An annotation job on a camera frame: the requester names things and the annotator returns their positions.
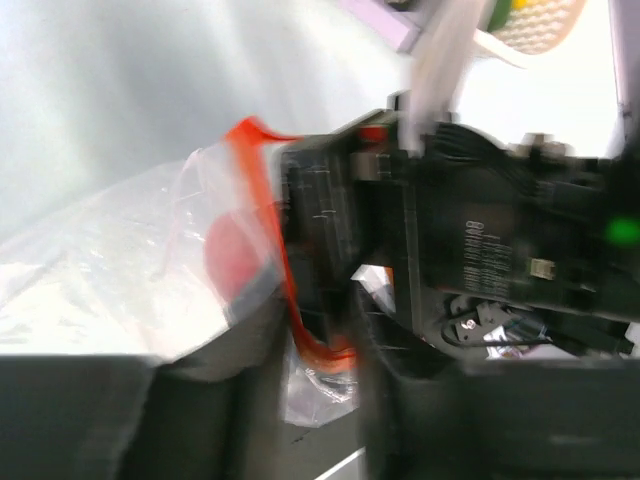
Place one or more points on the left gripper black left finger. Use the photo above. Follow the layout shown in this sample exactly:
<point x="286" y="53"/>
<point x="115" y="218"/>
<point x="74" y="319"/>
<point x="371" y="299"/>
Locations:
<point x="212" y="415"/>

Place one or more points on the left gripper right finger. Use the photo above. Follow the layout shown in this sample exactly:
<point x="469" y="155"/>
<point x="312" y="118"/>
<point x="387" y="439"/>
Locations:
<point x="424" y="415"/>

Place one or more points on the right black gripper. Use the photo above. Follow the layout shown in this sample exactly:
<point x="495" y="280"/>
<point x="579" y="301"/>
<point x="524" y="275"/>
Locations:
<point x="529" y="226"/>

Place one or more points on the clear zip top bag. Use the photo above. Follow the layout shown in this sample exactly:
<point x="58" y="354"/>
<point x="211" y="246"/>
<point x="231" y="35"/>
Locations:
<point x="122" y="272"/>

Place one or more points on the white perforated plastic basket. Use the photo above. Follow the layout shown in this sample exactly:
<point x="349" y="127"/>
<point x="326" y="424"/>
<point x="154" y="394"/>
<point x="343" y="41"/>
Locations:
<point x="519" y="33"/>

